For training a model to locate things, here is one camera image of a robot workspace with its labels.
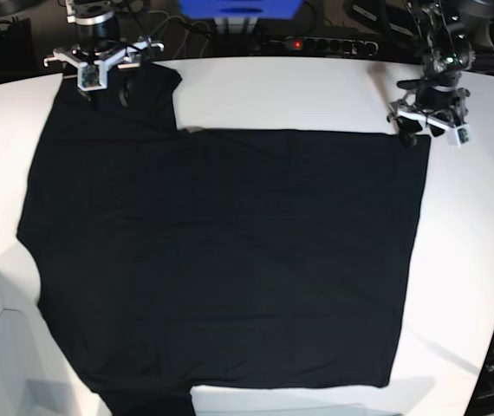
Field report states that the blue box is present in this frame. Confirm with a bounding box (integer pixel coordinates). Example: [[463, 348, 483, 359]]
[[179, 0, 303, 19]]

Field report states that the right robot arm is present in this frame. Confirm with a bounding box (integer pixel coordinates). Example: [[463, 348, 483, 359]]
[[43, 1, 165, 107]]

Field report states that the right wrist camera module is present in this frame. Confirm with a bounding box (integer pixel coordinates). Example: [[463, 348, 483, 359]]
[[77, 64, 107, 92]]

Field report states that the white power strip red switch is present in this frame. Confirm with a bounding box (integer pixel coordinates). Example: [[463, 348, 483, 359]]
[[271, 36, 380, 58]]

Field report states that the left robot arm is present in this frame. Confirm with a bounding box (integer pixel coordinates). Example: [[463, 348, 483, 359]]
[[387, 1, 475, 147]]

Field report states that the black T-shirt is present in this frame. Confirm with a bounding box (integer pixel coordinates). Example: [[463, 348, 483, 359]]
[[16, 64, 431, 415]]

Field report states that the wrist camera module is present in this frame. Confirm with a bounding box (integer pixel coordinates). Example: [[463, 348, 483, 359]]
[[77, 64, 107, 92], [445, 124, 472, 147]]

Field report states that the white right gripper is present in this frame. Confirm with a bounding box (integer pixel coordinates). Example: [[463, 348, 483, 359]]
[[42, 38, 165, 111]]

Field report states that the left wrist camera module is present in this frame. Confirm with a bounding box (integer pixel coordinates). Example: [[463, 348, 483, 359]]
[[445, 124, 472, 147]]

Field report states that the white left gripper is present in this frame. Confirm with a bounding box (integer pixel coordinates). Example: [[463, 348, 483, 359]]
[[387, 87, 471, 147]]

